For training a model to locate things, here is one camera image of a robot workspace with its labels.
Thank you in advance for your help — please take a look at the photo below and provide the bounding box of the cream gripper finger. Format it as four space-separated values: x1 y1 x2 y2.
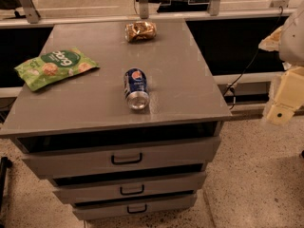
265 66 304 125

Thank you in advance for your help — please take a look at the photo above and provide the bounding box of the orange can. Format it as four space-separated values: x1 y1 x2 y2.
124 21 157 43

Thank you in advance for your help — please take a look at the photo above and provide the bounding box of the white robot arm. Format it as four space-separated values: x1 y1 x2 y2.
258 6 304 125

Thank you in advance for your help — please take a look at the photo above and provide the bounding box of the blue pepsi can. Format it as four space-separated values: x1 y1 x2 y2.
123 68 149 110

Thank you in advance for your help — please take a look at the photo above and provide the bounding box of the grey metal railing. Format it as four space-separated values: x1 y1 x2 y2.
0 0 304 29

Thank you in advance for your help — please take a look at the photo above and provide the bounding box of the top grey drawer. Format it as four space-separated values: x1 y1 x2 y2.
23 137 220 179

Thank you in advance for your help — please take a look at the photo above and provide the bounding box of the grey drawer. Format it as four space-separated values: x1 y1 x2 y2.
23 137 220 179
73 193 197 220
53 172 206 204

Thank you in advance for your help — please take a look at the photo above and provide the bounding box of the middle grey drawer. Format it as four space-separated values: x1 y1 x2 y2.
53 172 206 204

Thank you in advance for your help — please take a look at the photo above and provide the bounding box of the bottom grey drawer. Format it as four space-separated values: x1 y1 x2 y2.
73 193 197 220

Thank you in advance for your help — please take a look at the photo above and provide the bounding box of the grey drawer cabinet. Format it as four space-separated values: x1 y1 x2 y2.
1 21 230 209

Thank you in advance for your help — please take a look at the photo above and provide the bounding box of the green snack bag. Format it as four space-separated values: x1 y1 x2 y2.
15 47 99 91

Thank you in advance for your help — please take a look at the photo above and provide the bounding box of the black top drawer handle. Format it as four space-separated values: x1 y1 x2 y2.
110 153 143 165

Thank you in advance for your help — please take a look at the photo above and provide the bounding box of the black drawer handle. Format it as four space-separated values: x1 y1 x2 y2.
120 184 144 196
110 153 143 165
126 204 147 215

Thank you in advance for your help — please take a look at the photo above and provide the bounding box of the black bottom drawer handle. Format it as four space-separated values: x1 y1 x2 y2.
126 204 147 215

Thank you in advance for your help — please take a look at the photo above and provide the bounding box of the black middle drawer handle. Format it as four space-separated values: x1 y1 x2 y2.
120 184 144 196

